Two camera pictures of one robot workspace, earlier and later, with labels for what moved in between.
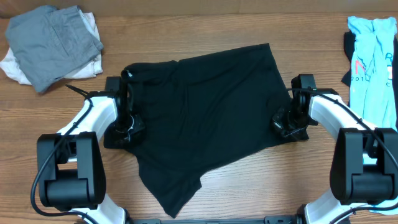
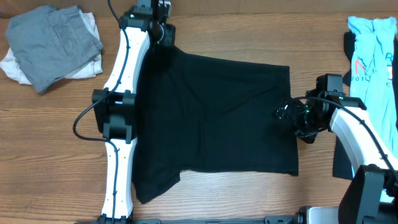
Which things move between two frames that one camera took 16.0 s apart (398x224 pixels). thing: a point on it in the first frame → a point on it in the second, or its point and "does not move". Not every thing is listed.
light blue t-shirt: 374,76 does not move
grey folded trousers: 50,42 does not move
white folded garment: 10,65 does not move
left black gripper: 140,124 → 168,40
